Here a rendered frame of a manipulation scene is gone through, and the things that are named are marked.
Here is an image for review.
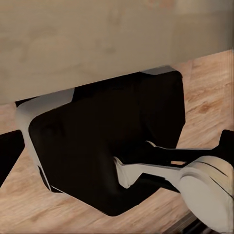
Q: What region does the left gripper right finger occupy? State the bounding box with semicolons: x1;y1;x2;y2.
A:
219;130;234;168

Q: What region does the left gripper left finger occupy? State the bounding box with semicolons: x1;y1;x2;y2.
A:
0;130;25;187

